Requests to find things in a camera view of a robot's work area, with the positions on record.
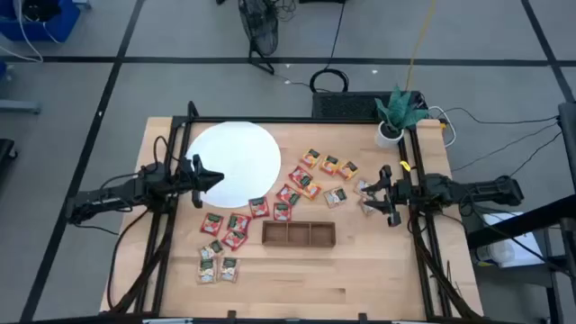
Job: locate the blue plastic bin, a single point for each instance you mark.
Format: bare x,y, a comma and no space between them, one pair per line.
67,22

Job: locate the white plant pot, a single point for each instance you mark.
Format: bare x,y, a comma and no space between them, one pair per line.
382,140

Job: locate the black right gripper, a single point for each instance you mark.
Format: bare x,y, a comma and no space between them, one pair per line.
398,193

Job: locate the black floor fan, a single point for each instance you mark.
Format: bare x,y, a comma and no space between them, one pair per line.
258,27

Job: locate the green snake plant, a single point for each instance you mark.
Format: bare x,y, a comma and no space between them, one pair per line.
398,110

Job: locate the black computer tower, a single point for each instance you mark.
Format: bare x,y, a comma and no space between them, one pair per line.
346,105

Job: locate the white paper sheet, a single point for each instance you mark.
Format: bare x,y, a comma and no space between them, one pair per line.
526,252

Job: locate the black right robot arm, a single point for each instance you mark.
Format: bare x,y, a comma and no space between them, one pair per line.
472,189

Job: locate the wooden three-compartment tray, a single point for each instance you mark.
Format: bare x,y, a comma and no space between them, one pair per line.
288,234

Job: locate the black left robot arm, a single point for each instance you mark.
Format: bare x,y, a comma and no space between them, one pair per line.
117,192

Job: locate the black side table frame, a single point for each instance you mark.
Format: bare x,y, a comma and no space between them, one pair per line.
517,222

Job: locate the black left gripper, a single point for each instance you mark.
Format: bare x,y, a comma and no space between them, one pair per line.
197,180

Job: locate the clear plastic bottle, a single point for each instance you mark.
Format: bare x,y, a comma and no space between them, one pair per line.
495,253

